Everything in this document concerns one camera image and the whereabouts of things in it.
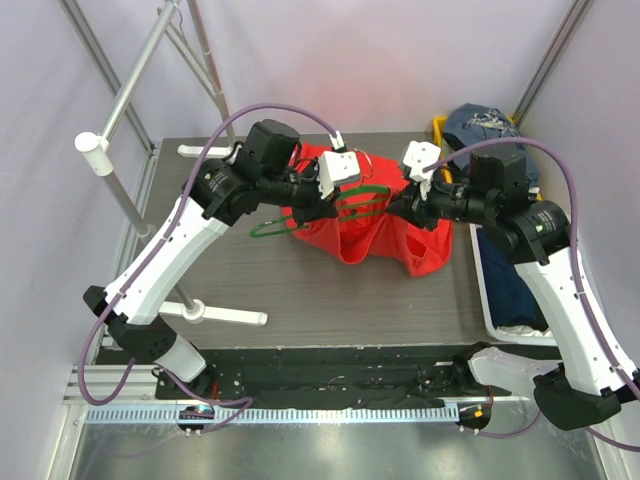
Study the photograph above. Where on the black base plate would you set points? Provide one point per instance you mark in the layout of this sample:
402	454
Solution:
337	378

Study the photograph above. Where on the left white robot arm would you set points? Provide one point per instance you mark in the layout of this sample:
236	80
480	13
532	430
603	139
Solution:
220	190

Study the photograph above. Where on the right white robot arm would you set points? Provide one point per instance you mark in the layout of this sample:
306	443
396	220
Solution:
594	377

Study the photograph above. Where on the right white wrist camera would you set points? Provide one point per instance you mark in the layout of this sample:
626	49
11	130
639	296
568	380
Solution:
419	164

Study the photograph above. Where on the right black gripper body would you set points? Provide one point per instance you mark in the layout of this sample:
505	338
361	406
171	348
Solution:
415	207

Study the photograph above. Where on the metal clothes rack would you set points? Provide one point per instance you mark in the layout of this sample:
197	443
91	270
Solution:
150	150

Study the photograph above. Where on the white plastic laundry basket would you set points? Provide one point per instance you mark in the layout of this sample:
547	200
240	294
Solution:
517	335

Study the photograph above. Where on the blue grey garment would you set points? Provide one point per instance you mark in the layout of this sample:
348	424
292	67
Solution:
490	125

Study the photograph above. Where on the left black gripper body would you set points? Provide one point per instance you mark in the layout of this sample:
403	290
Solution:
303	197

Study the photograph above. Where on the grey clothes hanger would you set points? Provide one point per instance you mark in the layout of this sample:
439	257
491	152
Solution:
189	56

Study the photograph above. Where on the white slotted cable duct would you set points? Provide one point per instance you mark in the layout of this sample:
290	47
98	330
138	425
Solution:
187	415

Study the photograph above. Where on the navy garment in basket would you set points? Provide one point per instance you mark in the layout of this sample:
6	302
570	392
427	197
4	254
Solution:
511	303

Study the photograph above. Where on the green clothes hanger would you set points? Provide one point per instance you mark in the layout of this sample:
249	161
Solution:
350	197

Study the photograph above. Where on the red tank top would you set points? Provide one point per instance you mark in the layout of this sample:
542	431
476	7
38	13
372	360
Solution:
364	230

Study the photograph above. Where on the yellow plastic tray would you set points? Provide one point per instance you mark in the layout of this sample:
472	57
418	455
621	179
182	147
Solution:
439	130

